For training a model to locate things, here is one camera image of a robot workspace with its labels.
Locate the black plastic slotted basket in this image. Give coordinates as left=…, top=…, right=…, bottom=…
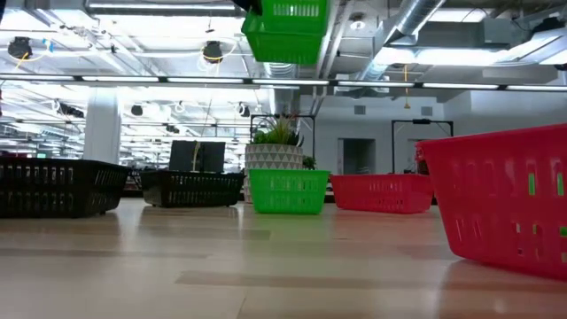
left=0, top=157, right=132, bottom=219
left=140, top=170, right=246, bottom=208

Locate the black computer monitor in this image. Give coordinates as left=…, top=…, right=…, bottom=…
left=168, top=140, right=227, bottom=174

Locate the green plastic slotted basket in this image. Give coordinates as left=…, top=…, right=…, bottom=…
left=241, top=0, right=331, bottom=66
left=248, top=168, right=331, bottom=216

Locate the yellow hanging cord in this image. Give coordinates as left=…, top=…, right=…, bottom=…
left=401, top=65, right=411, bottom=110

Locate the black ceiling-mounted device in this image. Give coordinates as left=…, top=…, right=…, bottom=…
left=7, top=36, right=34, bottom=60
left=202, top=40, right=224, bottom=64

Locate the red plastic slotted basket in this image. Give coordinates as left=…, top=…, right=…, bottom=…
left=415, top=123, right=567, bottom=282
left=329, top=173, right=435, bottom=215

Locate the white grey triangle-patterned planter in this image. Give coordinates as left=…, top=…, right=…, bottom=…
left=243, top=143, right=305, bottom=204

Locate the green spiky potted plant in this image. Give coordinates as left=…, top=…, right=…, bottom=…
left=251, top=113, right=305, bottom=147

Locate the silver ceiling air duct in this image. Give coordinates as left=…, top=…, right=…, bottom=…
left=353, top=0, right=447, bottom=82

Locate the white square column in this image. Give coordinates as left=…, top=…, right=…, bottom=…
left=82, top=87, right=122, bottom=165

